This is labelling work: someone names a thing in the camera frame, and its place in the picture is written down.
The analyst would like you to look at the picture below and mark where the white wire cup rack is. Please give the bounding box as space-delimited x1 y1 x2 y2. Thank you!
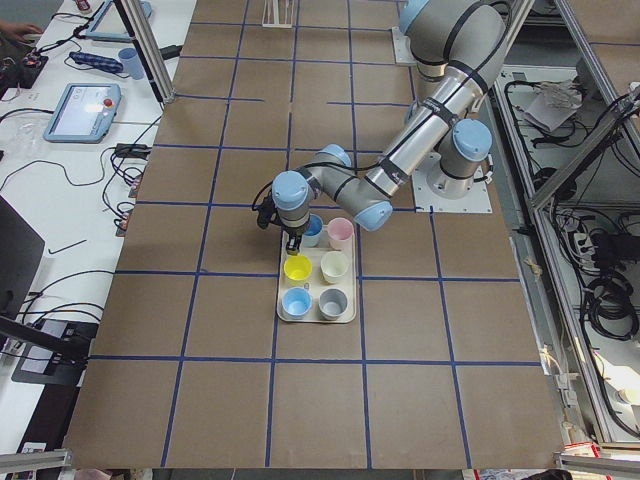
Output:
261 0 296 29

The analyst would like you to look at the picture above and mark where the near teach pendant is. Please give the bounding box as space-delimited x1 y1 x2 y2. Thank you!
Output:
43 83 122 144

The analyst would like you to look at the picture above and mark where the pink ikea cup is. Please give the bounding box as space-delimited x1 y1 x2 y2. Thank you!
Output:
327 217 354 250

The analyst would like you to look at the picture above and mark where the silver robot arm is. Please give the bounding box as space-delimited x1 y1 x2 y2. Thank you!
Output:
252 1 532 255

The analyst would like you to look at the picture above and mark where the grey ikea cup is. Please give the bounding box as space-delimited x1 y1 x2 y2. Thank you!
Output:
319 288 348 321

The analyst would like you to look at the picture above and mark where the cream plastic tray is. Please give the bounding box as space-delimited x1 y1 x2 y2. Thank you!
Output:
277 219 357 324

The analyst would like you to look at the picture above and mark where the blue checkered umbrella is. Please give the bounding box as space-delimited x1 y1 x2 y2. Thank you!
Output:
69 51 124 74

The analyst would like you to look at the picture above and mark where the light blue ikea cup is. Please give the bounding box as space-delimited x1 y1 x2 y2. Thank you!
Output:
301 214 324 248

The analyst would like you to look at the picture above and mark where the aluminium frame post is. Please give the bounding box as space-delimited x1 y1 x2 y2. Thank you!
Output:
114 0 176 105

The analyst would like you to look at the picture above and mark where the person's hand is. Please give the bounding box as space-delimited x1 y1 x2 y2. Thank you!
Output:
0 20 43 42

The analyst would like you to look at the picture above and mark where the blue ikea cup on tray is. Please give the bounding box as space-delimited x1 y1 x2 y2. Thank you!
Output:
281 287 313 320

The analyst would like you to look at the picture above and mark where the blue cup on desk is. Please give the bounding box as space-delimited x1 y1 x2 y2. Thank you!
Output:
118 47 145 80

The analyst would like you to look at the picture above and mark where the yellow ikea cup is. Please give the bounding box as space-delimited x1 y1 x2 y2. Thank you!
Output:
283 254 313 286

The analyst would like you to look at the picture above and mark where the teach pendant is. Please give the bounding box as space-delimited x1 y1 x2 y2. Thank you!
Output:
43 83 122 144
86 1 131 43

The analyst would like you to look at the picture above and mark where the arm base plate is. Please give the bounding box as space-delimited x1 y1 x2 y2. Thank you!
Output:
391 26 417 66
411 152 494 214

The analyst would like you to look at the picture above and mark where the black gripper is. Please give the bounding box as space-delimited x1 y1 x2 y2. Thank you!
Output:
256 197 306 256

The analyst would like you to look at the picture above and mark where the far teach pendant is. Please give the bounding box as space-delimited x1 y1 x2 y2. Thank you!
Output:
86 1 131 43

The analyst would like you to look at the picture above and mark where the white ikea cup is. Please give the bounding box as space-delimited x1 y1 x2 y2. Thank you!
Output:
320 251 350 284

